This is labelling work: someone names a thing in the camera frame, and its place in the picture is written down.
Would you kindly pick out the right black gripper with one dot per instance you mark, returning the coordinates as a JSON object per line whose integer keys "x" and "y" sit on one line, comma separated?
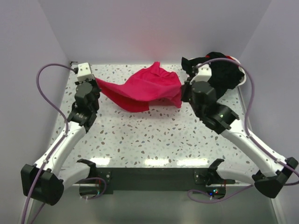
{"x": 183, "y": 97}

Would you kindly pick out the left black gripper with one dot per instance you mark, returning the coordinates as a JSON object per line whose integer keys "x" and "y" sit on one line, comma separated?
{"x": 91, "y": 81}

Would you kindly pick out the pink t shirt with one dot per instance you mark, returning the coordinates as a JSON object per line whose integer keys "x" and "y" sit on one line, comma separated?
{"x": 143, "y": 87}

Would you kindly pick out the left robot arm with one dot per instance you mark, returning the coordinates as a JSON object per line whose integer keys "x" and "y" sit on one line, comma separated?
{"x": 44, "y": 180}

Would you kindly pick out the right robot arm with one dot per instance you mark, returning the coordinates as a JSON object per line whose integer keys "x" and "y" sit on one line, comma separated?
{"x": 272, "y": 169}

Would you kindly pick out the red garment in basket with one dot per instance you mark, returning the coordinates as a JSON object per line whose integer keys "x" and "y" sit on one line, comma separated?
{"x": 229, "y": 57}

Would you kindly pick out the black t shirt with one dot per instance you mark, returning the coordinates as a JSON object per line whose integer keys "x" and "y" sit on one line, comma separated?
{"x": 225, "y": 75}

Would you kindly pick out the white laundry basket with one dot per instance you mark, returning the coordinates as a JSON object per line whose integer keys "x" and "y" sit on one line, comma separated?
{"x": 227, "y": 60}

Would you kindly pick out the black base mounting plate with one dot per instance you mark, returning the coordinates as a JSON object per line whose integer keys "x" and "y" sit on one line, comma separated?
{"x": 154, "y": 179}

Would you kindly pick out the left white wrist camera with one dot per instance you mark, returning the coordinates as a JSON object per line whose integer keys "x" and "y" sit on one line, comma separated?
{"x": 84, "y": 72}

